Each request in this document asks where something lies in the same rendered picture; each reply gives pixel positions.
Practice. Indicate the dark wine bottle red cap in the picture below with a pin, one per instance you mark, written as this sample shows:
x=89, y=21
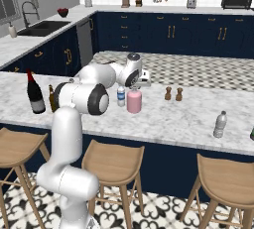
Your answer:
x=35, y=94

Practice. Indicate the brown glass beer bottle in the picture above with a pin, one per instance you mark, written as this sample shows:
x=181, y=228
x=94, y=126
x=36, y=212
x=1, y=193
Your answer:
x=52, y=100

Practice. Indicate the small blue-label water bottle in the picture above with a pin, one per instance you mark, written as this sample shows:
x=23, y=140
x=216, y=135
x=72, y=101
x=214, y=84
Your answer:
x=121, y=96

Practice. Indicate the white soap dispenser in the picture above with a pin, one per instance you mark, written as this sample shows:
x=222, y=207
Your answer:
x=12, y=30

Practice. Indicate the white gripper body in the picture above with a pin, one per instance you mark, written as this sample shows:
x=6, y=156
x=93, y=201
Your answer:
x=144, y=80

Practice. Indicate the brown wooden shaker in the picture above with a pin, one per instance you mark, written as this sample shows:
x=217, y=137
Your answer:
x=168, y=94
x=179, y=95

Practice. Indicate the pink plastic bottle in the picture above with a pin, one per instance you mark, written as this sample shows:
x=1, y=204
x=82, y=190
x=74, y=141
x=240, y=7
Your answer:
x=134, y=102

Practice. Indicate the black sink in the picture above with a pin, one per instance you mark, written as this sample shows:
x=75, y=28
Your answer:
x=43, y=28

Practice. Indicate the black toaster oven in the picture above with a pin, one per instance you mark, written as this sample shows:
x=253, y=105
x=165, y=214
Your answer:
x=236, y=0

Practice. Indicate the dark green glass bottle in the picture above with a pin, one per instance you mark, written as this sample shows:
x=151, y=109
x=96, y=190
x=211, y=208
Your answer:
x=252, y=134

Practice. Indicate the clear grey plastic bottle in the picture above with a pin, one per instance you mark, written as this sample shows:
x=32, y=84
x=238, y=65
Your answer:
x=220, y=125

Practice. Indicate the navy base cupboards under sink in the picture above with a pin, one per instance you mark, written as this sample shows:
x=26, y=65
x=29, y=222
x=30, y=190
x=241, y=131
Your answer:
x=56, y=54

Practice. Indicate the wooden bar stool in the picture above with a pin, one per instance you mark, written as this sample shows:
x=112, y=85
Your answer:
x=228, y=181
x=114, y=163
x=16, y=145

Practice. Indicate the dark red bowl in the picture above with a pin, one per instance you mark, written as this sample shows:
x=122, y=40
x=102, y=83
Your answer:
x=63, y=12

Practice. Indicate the navy island cabinet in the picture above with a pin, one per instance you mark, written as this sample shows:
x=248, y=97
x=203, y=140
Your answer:
x=165, y=167

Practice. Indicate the grey metal tap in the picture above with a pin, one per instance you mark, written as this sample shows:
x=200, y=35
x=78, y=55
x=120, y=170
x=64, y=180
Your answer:
x=27, y=10

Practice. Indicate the silver toaster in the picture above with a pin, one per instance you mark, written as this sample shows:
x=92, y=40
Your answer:
x=191, y=2

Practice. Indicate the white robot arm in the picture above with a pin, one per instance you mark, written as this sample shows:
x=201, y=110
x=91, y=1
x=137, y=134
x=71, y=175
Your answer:
x=67, y=134

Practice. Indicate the navy base cupboards long run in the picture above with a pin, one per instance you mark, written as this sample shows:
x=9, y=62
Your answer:
x=198, y=34

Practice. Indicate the brown knife block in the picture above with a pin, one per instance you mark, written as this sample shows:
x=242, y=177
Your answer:
x=138, y=1

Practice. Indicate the grey dishwasher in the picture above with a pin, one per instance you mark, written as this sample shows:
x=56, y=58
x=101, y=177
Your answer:
x=84, y=43

